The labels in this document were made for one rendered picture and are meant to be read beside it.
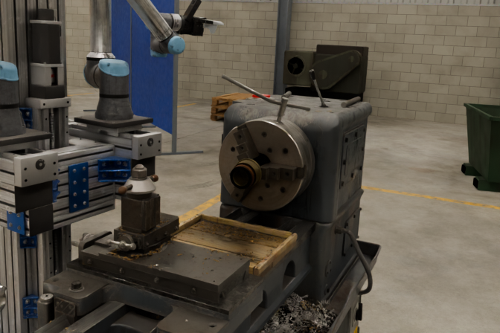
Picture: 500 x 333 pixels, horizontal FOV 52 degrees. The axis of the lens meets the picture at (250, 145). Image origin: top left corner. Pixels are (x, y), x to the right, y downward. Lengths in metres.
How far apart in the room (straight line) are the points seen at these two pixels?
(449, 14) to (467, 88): 1.56
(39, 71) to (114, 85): 0.28
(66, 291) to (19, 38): 1.04
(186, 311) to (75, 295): 0.26
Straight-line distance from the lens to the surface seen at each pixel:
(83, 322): 1.26
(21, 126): 1.81
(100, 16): 2.22
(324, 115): 1.82
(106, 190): 2.09
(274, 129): 1.69
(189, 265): 1.24
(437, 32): 11.52
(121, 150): 2.06
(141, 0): 2.16
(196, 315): 1.18
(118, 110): 2.09
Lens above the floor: 1.49
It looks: 12 degrees down
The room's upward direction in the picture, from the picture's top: 3 degrees clockwise
